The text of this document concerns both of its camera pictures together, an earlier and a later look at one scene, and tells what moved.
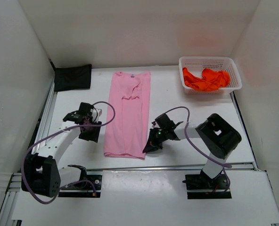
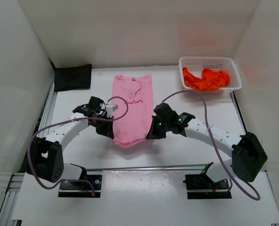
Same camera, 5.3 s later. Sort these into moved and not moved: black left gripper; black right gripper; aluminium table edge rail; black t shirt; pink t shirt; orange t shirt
Moved: pink t shirt; black right gripper; black left gripper
Not moved: orange t shirt; black t shirt; aluminium table edge rail
